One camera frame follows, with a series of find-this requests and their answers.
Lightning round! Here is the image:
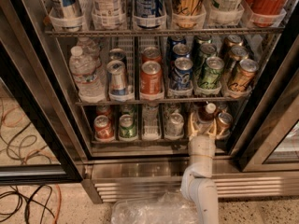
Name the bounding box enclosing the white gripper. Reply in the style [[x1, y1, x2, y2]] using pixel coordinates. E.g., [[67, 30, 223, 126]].
[[187, 112, 217, 158]]

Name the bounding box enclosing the brown bottle with white cap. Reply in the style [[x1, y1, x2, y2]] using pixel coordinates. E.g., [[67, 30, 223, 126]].
[[197, 103, 217, 133]]

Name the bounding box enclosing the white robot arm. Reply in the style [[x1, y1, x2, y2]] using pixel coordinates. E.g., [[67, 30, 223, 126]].
[[181, 112, 219, 224]]

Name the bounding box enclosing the right glass fridge door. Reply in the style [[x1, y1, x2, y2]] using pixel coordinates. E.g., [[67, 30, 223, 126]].
[[239, 71, 299, 172]]

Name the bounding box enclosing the glass fridge door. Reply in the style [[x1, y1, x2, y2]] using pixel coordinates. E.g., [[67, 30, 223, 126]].
[[0, 0, 85, 185], [239, 71, 299, 172]]

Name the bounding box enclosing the clear water bottle front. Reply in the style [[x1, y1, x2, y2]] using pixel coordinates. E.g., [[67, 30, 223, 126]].
[[69, 46, 105, 103]]

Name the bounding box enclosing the clear water bottle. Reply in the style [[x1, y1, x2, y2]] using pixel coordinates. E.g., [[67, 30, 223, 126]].
[[77, 37, 102, 68], [69, 46, 105, 103]]

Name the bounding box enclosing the clear water bottle rear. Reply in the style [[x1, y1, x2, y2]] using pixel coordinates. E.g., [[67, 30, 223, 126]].
[[77, 37, 102, 68]]

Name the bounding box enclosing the red cola bottle top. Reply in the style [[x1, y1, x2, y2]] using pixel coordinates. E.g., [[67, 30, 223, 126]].
[[245, 0, 286, 27]]

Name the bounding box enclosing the white label bottle top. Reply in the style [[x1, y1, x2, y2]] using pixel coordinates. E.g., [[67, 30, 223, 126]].
[[93, 0, 126, 29]]

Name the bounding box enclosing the left glass fridge door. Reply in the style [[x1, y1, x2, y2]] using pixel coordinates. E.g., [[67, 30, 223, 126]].
[[0, 0, 85, 185]]

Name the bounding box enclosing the copper can bottom front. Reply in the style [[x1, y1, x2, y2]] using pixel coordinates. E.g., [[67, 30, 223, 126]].
[[216, 112, 233, 135]]

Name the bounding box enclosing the copper can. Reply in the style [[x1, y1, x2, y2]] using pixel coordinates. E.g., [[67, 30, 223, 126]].
[[215, 102, 228, 114], [216, 112, 233, 135]]

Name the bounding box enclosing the silver can bottom front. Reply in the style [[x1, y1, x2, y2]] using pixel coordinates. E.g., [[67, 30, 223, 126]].
[[166, 112, 184, 136]]

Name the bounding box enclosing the copper can bottom rear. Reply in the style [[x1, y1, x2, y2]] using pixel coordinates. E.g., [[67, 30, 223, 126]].
[[215, 102, 228, 114]]

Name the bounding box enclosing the silver can bottom rear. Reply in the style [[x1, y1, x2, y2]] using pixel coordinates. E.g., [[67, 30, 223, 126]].
[[164, 103, 181, 116]]

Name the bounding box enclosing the green can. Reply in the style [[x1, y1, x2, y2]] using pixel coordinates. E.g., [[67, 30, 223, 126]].
[[197, 57, 224, 90], [193, 35, 212, 49], [121, 105, 135, 117], [195, 43, 217, 66], [119, 114, 136, 138]]

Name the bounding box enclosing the gold can front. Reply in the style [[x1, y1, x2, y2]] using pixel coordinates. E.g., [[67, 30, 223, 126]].
[[227, 59, 258, 92]]

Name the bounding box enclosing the gold can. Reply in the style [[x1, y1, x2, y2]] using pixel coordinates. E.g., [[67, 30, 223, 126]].
[[220, 35, 243, 57], [227, 59, 258, 92], [224, 45, 249, 71]]

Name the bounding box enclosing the green can bottom front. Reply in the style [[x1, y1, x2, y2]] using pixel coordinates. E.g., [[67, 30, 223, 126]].
[[119, 114, 136, 138]]

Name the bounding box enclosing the orange can front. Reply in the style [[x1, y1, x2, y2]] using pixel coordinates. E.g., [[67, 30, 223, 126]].
[[140, 61, 162, 94]]

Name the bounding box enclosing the orange can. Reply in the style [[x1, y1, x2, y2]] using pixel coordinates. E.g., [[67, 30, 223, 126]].
[[141, 47, 162, 63], [140, 61, 162, 94]]

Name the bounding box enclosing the green can bottom rear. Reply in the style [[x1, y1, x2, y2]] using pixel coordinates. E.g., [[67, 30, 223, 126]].
[[121, 105, 135, 117]]

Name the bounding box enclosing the green can middle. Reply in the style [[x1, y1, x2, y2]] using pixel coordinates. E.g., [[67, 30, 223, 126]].
[[195, 43, 217, 66]]

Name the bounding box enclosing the blue can middle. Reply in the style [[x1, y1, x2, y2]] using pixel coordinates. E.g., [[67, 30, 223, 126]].
[[170, 43, 191, 62]]

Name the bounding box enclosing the gold can middle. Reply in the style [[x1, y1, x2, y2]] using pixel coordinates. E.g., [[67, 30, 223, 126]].
[[224, 45, 249, 71]]

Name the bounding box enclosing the clear plastic bin on floor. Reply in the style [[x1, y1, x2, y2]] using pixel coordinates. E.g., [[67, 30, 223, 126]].
[[111, 192, 200, 224]]

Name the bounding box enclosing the orange can rear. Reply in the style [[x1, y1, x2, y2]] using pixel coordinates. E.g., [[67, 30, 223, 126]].
[[141, 47, 162, 63]]

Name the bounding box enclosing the gold can rear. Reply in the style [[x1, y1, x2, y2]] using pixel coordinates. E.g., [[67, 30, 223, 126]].
[[220, 35, 243, 57]]

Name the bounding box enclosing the red can bottom front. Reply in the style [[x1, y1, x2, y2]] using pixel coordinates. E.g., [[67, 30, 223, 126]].
[[93, 115, 114, 139]]

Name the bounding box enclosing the red can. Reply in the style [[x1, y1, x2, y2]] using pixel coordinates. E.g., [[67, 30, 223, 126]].
[[96, 105, 112, 119], [93, 115, 114, 139]]

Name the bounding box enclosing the red can bottom rear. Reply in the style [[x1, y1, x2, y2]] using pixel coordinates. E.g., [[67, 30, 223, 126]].
[[96, 105, 112, 119]]

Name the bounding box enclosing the silver blue can front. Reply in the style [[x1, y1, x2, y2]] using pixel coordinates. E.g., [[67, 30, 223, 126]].
[[107, 60, 127, 95]]

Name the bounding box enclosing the silver blue can rear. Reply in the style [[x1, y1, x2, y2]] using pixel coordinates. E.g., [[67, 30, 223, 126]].
[[108, 48, 126, 63]]

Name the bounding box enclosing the blue white can top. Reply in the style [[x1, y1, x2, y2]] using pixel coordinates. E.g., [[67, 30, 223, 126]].
[[135, 0, 163, 29]]

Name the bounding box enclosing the yellow tall can top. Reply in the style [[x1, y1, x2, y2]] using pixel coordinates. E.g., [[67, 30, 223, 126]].
[[171, 0, 204, 29]]

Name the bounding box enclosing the silver blue tall can top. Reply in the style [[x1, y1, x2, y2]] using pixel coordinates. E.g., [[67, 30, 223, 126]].
[[50, 0, 82, 32]]

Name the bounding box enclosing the middle wire shelf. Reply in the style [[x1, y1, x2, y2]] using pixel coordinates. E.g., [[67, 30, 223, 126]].
[[75, 96, 248, 106]]

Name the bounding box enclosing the wire shelf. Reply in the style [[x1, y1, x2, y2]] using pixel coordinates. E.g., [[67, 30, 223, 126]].
[[45, 27, 284, 37], [75, 96, 248, 106]]

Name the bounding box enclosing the upper wire shelf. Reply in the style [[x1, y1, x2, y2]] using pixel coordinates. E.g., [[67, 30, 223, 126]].
[[45, 27, 284, 37]]

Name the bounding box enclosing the orange cable on floor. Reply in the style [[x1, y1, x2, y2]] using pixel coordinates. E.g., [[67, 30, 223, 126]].
[[51, 184, 62, 224]]

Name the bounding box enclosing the black cable on floor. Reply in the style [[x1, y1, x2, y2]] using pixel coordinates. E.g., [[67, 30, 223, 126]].
[[0, 184, 56, 224]]

